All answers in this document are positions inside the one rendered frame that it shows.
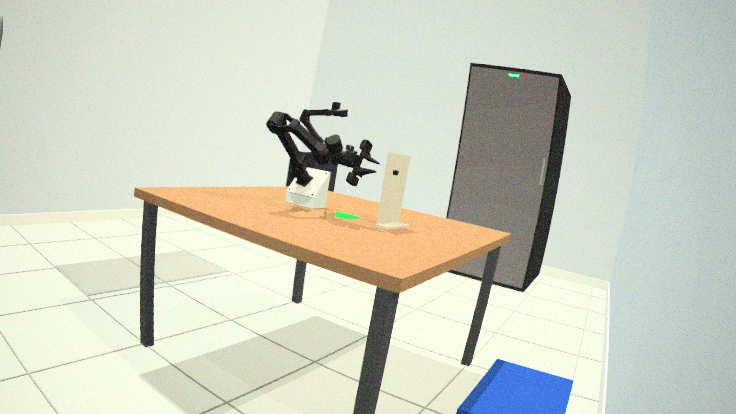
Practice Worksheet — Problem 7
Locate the green square marking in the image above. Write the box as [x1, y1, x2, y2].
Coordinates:
[335, 212, 361, 219]

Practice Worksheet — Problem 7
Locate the beige panel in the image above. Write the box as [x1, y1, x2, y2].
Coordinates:
[376, 152, 411, 230]

